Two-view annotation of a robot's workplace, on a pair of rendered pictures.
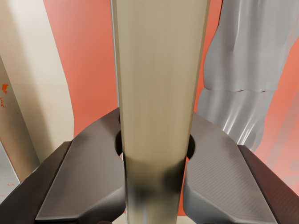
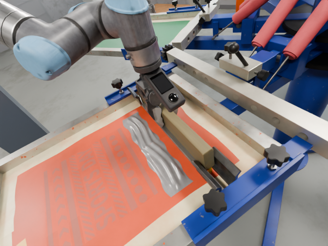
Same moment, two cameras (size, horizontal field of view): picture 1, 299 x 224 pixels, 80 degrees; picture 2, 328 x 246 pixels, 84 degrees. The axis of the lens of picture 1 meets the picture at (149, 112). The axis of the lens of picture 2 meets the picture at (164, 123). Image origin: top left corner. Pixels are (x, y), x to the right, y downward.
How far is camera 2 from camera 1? 0.45 m
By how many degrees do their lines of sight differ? 19
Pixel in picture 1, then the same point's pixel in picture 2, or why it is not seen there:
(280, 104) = (136, 149)
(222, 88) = (155, 141)
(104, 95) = not seen: hidden behind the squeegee
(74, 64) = (193, 124)
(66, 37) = (197, 127)
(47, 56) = (199, 121)
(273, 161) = (123, 138)
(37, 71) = (200, 117)
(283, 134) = (128, 145)
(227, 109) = (150, 138)
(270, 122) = (134, 145)
